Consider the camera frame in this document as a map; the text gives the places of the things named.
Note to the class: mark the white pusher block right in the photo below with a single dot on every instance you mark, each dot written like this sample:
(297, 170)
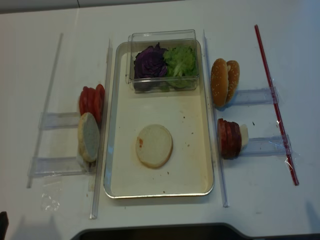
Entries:
(244, 135)

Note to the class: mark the right sesame bun top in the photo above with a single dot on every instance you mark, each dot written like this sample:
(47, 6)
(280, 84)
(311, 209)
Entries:
(233, 70)

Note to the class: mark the clear rail left of tray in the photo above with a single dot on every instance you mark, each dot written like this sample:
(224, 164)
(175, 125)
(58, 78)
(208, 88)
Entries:
(103, 126)

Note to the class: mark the clear cross rail bun tops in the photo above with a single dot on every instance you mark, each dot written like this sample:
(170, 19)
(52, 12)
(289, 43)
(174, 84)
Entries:
(251, 97)

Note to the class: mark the back tomato slice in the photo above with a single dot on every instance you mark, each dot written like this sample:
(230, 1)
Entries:
(83, 101)

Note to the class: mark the clear rail right of tray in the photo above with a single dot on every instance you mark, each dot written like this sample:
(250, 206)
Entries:
(219, 160)

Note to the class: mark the clear rail of tray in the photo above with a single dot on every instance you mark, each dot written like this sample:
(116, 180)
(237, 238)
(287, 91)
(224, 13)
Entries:
(103, 126)
(219, 160)

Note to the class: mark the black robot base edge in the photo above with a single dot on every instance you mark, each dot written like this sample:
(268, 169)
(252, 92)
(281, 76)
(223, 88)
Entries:
(170, 232)

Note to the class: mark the sesame bun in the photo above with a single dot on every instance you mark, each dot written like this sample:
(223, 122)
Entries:
(219, 82)
(233, 70)

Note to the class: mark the clear plastic container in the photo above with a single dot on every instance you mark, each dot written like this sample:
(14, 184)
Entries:
(137, 42)

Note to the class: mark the black object bottom left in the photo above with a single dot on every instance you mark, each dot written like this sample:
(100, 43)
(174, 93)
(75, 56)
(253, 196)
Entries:
(4, 223)

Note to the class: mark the metal baking tray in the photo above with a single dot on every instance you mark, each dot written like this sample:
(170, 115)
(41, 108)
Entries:
(186, 114)

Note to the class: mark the green lettuce pile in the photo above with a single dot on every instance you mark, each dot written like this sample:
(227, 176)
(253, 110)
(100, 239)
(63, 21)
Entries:
(181, 62)

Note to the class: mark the clear cross rail tomatoes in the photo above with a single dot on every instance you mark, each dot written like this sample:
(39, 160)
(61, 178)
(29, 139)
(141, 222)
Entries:
(65, 120)

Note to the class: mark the left sesame bun top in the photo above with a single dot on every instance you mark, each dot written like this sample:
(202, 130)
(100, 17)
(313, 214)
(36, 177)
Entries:
(219, 82)

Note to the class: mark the purple cabbage leaves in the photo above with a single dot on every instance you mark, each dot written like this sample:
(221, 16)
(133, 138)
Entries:
(150, 63)

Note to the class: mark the clear tape patch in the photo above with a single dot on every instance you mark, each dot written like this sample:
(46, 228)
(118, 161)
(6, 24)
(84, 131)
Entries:
(50, 197)

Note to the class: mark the stack of meat slices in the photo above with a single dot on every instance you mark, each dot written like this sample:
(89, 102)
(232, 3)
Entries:
(230, 140)

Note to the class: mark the clear cross rail meat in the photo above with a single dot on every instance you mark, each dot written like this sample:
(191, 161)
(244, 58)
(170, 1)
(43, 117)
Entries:
(267, 146)

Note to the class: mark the red plastic rod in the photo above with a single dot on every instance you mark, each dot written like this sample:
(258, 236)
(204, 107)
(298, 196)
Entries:
(276, 105)

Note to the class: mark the clear cross rail bun slice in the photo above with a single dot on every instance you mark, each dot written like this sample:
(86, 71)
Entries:
(59, 166)

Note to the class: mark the bun bottom on tray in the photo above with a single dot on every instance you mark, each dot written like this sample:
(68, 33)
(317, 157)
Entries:
(154, 146)

